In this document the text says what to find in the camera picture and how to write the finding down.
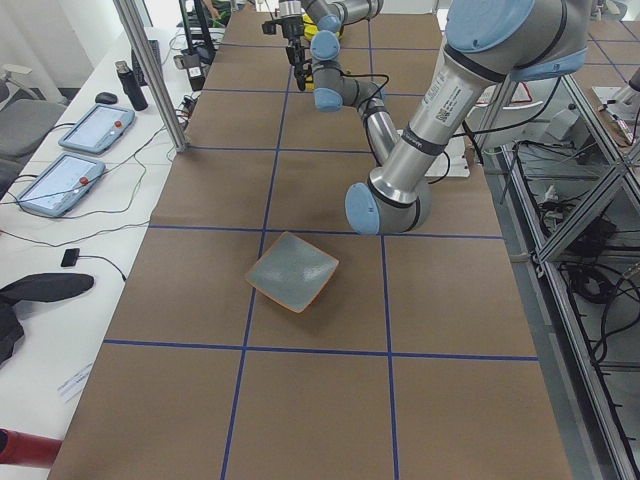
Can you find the black water bottle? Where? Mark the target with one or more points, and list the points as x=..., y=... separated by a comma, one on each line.
x=131, y=86

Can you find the black cloth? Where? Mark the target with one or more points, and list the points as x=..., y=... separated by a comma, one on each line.
x=42, y=288

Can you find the red cylinder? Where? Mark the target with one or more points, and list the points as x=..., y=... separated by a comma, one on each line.
x=23, y=449

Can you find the aluminium frame rack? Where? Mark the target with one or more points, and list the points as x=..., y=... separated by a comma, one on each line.
x=566, y=187

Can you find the wooden fruit basket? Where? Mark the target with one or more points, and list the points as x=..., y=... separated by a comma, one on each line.
x=310, y=28

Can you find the lower blue teach pendant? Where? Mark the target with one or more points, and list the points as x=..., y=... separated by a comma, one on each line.
x=61, y=185

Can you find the upper blue teach pendant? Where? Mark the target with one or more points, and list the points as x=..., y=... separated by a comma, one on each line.
x=98, y=129

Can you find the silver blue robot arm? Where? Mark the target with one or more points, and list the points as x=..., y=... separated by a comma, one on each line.
x=485, y=43
x=329, y=17

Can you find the grey square plate orange rim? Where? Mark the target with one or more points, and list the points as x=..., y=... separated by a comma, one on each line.
x=292, y=272

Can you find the small black device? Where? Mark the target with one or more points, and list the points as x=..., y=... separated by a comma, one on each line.
x=70, y=257

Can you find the paper sheet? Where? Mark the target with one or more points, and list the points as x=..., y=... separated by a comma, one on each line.
x=75, y=384

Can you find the aluminium frame post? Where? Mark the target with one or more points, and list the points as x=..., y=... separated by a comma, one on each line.
x=135, y=31

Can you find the black computer mouse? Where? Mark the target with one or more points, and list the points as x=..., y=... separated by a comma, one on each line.
x=106, y=98

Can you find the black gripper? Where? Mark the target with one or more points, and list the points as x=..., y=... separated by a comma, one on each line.
x=290, y=30

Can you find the blue teach pendant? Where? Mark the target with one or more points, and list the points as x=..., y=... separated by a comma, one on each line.
x=98, y=129
x=61, y=185

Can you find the grey office chair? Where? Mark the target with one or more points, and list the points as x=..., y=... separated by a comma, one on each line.
x=24, y=125

